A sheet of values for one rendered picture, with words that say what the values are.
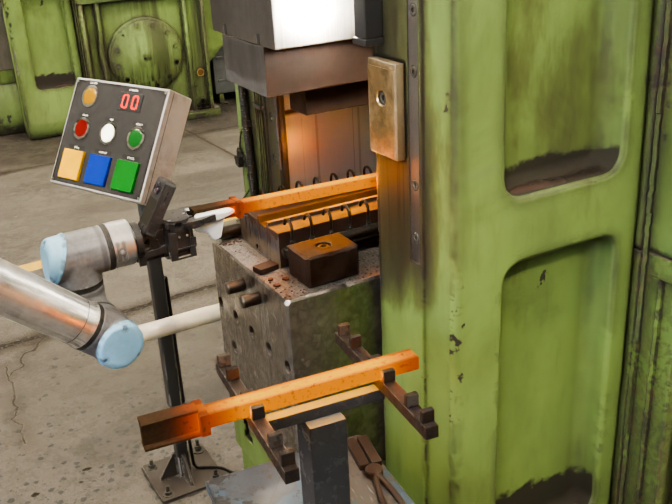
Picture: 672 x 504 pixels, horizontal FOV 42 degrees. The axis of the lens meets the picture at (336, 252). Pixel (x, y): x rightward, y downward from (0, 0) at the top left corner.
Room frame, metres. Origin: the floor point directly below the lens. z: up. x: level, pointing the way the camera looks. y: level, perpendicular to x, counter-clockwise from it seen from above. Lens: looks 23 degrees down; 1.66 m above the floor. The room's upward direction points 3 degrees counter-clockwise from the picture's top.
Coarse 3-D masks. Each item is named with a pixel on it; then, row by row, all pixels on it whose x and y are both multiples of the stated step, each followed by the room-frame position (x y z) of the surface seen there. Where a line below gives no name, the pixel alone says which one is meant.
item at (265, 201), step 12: (336, 180) 1.81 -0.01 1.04; (348, 180) 1.80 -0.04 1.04; (360, 180) 1.81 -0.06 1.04; (372, 180) 1.82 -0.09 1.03; (276, 192) 1.74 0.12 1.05; (288, 192) 1.73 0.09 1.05; (300, 192) 1.74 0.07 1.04; (312, 192) 1.75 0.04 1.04; (324, 192) 1.76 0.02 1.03; (336, 192) 1.78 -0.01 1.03; (204, 204) 1.66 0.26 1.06; (216, 204) 1.66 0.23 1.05; (228, 204) 1.66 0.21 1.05; (240, 204) 1.66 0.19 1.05; (252, 204) 1.68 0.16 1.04; (264, 204) 1.70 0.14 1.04; (276, 204) 1.71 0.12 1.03; (192, 216) 1.63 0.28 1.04; (228, 216) 1.66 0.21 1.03; (240, 216) 1.66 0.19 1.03
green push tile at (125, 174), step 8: (120, 160) 2.05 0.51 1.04; (120, 168) 2.03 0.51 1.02; (128, 168) 2.02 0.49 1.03; (136, 168) 2.01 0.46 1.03; (120, 176) 2.02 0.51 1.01; (128, 176) 2.01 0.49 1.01; (136, 176) 2.00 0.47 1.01; (112, 184) 2.03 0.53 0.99; (120, 184) 2.01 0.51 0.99; (128, 184) 2.00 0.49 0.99; (128, 192) 1.99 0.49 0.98
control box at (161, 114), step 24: (96, 96) 2.20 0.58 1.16; (120, 96) 2.15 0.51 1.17; (144, 96) 2.11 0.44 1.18; (168, 96) 2.07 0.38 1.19; (72, 120) 2.21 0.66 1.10; (96, 120) 2.16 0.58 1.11; (120, 120) 2.12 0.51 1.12; (144, 120) 2.07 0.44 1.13; (168, 120) 2.06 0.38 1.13; (72, 144) 2.17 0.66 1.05; (96, 144) 2.13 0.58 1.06; (120, 144) 2.08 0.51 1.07; (144, 144) 2.04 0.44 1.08; (168, 144) 2.05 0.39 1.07; (144, 168) 2.00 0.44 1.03; (168, 168) 2.04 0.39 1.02; (96, 192) 2.06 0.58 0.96; (120, 192) 2.01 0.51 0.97; (144, 192) 1.97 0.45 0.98
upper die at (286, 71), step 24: (240, 48) 1.74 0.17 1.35; (264, 48) 1.64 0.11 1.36; (312, 48) 1.69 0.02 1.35; (336, 48) 1.71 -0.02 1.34; (360, 48) 1.74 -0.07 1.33; (240, 72) 1.75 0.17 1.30; (264, 72) 1.64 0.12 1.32; (288, 72) 1.66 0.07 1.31; (312, 72) 1.69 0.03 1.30; (336, 72) 1.71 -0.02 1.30; (360, 72) 1.74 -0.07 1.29
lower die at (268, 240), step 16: (352, 192) 1.87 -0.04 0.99; (272, 208) 1.79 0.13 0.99; (288, 208) 1.76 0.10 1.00; (320, 208) 1.75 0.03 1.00; (336, 208) 1.76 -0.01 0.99; (352, 208) 1.76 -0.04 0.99; (256, 224) 1.74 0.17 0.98; (272, 224) 1.69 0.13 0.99; (288, 224) 1.69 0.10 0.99; (304, 224) 1.68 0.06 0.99; (320, 224) 1.69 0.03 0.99; (336, 224) 1.70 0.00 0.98; (352, 224) 1.72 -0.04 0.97; (256, 240) 1.74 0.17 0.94; (272, 240) 1.67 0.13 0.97; (288, 240) 1.65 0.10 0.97; (304, 240) 1.67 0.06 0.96; (368, 240) 1.74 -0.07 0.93; (272, 256) 1.67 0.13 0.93
